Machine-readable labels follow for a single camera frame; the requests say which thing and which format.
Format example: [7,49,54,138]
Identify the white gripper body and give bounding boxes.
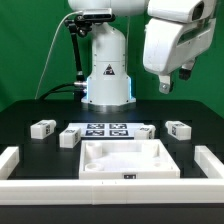
[143,18,216,76]

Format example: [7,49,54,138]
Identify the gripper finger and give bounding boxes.
[179,60,195,81]
[159,74,174,94]

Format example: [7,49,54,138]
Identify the white square tabletop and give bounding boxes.
[79,139,180,180]

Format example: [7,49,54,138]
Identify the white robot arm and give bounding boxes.
[68,0,217,112]

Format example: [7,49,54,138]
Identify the white U-shaped fence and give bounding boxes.
[0,146,224,205]

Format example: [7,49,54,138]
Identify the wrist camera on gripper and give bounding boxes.
[147,0,216,24]

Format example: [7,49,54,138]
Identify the white marker base plate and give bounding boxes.
[68,123,143,138]

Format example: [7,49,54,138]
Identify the grey camera on mount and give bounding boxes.
[82,8,112,20]

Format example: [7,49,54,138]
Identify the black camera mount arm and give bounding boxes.
[64,15,116,83]

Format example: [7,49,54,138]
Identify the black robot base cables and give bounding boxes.
[39,81,88,101]

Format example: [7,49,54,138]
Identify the white camera cable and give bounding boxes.
[34,10,84,100]

